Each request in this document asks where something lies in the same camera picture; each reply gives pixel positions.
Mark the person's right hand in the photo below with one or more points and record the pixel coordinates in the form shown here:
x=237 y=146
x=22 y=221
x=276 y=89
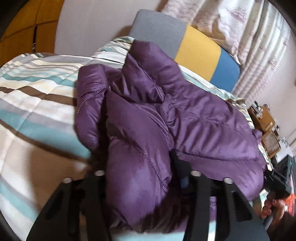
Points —
x=278 y=207

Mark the wooden rattan chair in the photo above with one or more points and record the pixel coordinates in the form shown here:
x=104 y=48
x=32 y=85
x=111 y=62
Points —
x=270 y=144

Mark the wooden desk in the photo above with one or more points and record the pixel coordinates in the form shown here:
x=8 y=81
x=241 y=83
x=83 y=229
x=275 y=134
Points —
x=261 y=117

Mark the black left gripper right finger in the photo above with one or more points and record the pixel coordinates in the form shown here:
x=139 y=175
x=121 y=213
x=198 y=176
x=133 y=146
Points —
x=213 y=199

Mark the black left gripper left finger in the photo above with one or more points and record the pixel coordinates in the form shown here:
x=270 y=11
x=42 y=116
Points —
x=60 y=217

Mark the grey yellow blue headboard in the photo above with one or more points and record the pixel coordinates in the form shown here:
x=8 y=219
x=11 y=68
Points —
x=187 y=46

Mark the striped bed quilt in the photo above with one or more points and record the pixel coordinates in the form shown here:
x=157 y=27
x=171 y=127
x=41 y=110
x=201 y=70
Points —
x=38 y=143

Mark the white patterned curtain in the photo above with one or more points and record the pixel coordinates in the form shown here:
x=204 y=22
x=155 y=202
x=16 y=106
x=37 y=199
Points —
x=254 y=33

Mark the purple puffer jacket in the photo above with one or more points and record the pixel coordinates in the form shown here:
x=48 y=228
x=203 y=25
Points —
x=139 y=117

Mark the wooden wardrobe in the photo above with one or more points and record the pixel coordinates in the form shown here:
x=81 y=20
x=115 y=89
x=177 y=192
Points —
x=33 y=29

